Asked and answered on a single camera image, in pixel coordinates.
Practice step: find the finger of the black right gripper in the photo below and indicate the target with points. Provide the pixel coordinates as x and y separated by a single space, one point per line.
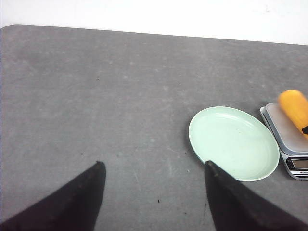
305 130

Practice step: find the yellow corn cob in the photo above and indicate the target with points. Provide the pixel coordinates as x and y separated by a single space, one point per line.
295 105

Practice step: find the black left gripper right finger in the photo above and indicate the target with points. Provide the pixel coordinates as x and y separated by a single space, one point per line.
234 207

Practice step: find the silver digital kitchen scale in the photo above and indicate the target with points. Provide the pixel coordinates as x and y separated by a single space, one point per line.
292 144

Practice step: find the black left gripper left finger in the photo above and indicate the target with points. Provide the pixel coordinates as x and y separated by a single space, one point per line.
73 207

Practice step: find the light green plate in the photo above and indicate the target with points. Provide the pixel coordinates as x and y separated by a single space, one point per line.
235 141

